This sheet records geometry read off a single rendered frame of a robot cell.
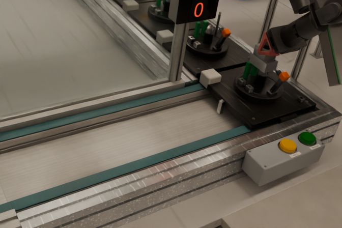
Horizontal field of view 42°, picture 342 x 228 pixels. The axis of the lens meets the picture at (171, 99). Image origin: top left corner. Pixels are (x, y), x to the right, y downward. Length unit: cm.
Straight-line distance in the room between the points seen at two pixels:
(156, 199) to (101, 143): 21
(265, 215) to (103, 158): 40
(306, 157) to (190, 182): 31
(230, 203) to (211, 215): 6
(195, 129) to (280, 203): 28
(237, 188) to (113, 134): 34
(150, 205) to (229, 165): 22
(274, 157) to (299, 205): 14
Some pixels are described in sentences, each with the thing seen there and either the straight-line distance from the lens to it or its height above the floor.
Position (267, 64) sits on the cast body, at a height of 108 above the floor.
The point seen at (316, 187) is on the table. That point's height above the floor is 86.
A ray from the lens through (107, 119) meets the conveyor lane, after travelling 116.
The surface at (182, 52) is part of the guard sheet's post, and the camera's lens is 123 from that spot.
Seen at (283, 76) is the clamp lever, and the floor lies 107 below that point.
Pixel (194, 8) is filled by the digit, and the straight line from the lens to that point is 112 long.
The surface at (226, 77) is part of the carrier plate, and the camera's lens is 132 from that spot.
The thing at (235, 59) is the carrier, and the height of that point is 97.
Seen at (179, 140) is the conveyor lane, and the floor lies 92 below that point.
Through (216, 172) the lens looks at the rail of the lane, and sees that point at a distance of 107.
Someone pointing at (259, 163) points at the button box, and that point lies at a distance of 107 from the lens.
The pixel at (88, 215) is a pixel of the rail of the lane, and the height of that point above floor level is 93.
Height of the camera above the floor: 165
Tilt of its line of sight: 35 degrees down
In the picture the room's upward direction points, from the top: 9 degrees clockwise
